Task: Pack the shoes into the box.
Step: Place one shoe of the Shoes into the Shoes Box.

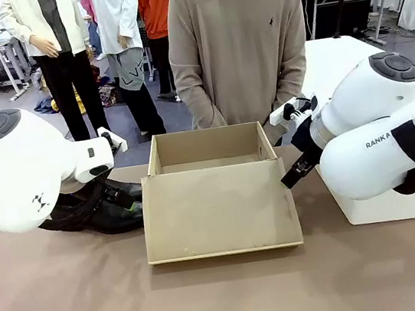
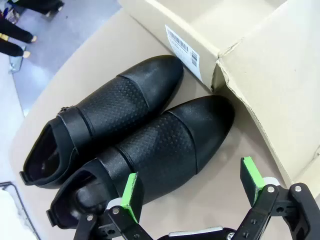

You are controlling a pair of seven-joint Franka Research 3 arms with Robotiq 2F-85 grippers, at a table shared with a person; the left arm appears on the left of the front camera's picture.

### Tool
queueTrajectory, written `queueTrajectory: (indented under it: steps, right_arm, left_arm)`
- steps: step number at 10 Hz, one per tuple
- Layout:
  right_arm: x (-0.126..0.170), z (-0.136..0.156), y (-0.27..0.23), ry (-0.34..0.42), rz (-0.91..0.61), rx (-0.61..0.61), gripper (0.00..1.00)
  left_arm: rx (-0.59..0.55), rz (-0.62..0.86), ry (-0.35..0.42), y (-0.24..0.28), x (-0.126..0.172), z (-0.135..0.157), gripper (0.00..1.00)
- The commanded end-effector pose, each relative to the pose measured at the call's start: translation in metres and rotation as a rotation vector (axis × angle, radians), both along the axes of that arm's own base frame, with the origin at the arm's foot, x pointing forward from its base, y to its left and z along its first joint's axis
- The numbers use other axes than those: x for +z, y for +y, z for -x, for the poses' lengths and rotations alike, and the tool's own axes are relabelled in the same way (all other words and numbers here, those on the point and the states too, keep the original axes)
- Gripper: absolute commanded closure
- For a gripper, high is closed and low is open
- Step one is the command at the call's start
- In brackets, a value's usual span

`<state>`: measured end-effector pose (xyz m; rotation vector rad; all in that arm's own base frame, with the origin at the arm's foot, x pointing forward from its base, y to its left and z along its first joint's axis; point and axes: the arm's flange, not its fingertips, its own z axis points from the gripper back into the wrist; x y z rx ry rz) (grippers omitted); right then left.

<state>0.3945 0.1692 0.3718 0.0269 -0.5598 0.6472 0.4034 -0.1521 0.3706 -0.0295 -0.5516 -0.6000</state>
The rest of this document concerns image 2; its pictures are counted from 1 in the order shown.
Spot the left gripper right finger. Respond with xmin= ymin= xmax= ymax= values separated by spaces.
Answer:
xmin=233 ymin=156 xmax=320 ymax=240

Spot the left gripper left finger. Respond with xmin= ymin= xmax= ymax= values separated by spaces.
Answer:
xmin=73 ymin=171 xmax=161 ymax=240

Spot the black leather buckle shoe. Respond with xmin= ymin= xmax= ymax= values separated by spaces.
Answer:
xmin=46 ymin=94 xmax=236 ymax=230
xmin=19 ymin=54 xmax=185 ymax=188

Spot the brown cardboard shoe box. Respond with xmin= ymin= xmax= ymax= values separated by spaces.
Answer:
xmin=117 ymin=0 xmax=320 ymax=187

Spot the bystander in black trousers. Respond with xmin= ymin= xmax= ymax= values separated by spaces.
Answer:
xmin=0 ymin=14 xmax=38 ymax=60

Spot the colourful patterned bag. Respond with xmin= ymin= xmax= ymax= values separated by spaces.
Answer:
xmin=3 ymin=6 xmax=21 ymax=25

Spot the black metal tube frame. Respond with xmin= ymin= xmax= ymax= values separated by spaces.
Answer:
xmin=0 ymin=181 xmax=42 ymax=240

